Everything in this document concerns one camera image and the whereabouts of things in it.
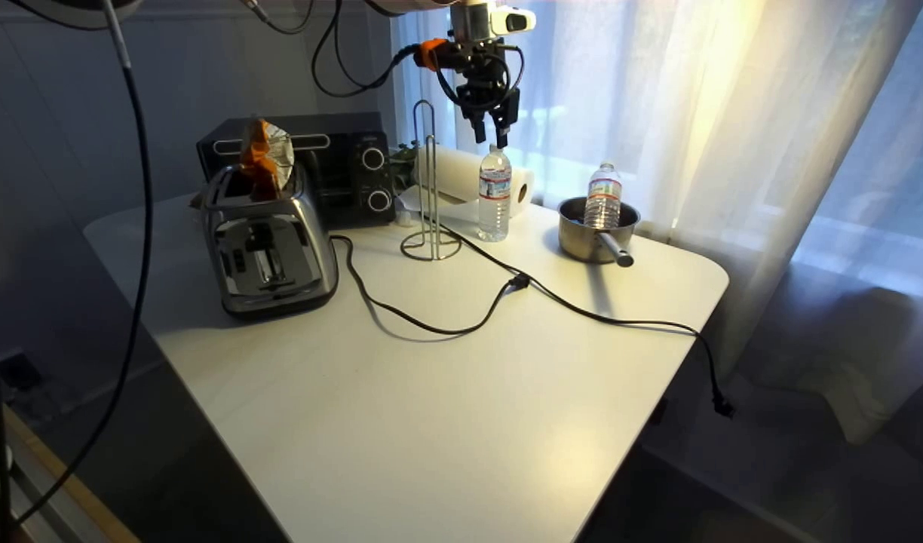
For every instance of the metal paper towel holder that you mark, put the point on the metal paper towel holder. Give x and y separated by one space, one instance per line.
430 188

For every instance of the toaster oven door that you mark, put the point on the toaster oven door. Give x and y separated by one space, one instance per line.
333 181

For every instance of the clear water bottle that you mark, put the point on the clear water bottle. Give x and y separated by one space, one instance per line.
603 200
494 196

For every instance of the white sheer curtain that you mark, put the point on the white sheer curtain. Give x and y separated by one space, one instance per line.
703 113

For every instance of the toaster oven knob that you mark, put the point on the toaster oven knob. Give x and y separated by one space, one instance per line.
378 200
372 158

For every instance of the silver toaster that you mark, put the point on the silver toaster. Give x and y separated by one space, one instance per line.
273 256

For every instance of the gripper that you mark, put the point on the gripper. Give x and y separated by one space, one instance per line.
482 84

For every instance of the black toaster oven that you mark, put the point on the black toaster oven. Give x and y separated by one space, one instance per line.
348 170

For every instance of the steel saucepan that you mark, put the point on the steel saucepan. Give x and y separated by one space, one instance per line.
586 240

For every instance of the white paper towel roll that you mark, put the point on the white paper towel roll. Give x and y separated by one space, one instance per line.
458 175

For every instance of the orange chip bag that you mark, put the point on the orange chip bag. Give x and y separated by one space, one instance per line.
265 158

